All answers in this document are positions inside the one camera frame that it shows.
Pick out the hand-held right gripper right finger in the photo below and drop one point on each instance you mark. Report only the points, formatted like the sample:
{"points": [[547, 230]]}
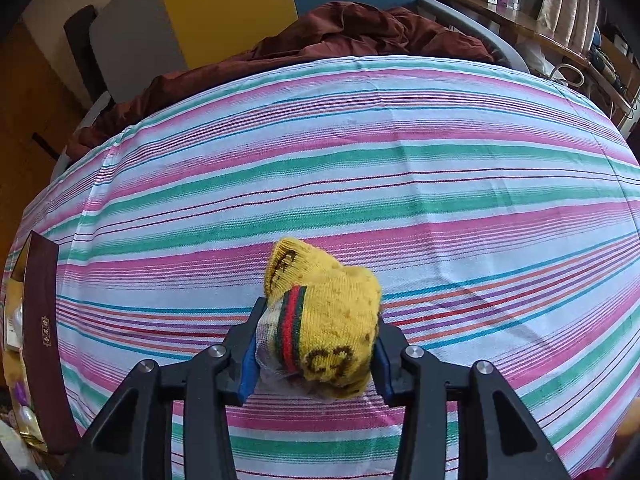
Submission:
{"points": [[382, 370]]}

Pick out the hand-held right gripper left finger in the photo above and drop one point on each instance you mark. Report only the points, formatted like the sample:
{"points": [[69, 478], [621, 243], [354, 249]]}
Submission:
{"points": [[246, 375]]}

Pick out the yellow patterned sock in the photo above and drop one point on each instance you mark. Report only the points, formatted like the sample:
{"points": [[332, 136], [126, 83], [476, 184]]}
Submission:
{"points": [[325, 320]]}

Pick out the gold-lined tin box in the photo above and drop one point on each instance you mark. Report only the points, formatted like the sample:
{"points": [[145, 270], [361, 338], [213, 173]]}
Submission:
{"points": [[42, 340]]}

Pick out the striped bed sheet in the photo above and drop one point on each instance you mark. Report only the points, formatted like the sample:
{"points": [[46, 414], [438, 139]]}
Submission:
{"points": [[400, 185]]}

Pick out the grey armrest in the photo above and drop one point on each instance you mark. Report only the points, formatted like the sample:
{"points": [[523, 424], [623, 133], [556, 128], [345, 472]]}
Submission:
{"points": [[480, 30], [97, 110]]}

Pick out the wooden wardrobe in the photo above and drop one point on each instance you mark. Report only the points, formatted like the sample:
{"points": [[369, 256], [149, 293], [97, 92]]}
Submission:
{"points": [[25, 135]]}

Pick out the dark red cloth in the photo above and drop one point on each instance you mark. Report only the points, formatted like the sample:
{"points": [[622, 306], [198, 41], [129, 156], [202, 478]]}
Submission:
{"points": [[350, 30]]}

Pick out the grey yellow blue sofa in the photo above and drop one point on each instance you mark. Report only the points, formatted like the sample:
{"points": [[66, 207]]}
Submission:
{"points": [[225, 5]]}

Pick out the wooden side desk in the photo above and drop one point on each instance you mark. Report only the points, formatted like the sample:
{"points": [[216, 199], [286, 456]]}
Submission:
{"points": [[540, 30]]}

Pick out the pale patterned curtain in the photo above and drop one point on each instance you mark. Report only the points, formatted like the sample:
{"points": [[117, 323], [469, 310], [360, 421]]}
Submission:
{"points": [[567, 5]]}

